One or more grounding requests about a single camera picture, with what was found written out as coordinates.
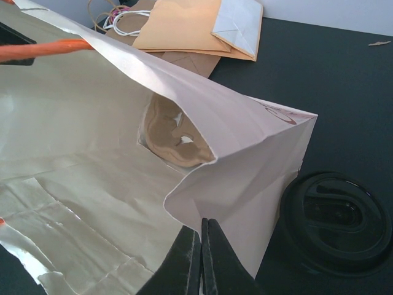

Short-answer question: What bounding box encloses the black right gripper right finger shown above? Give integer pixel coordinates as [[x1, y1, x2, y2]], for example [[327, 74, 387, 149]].
[[201, 218, 265, 295]]

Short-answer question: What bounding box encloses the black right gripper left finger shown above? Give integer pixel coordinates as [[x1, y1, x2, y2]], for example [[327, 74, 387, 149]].
[[138, 226, 201, 295]]

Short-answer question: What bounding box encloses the black paper coffee cup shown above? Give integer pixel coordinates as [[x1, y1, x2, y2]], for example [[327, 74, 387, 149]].
[[278, 171, 392, 278]]

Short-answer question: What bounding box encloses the printed white paper bag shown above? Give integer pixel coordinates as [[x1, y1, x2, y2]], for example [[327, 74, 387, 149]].
[[1, 1, 317, 294]]

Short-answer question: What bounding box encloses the separated brown cup carrier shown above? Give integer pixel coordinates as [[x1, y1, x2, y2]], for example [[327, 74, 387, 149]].
[[139, 93, 216, 168]]

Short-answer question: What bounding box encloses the orange kraft paper bag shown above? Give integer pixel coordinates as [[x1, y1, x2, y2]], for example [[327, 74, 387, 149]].
[[133, 0, 263, 61]]

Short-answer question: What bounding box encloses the brown kraft paper bag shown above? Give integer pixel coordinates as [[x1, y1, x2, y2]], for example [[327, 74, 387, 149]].
[[95, 1, 229, 77]]

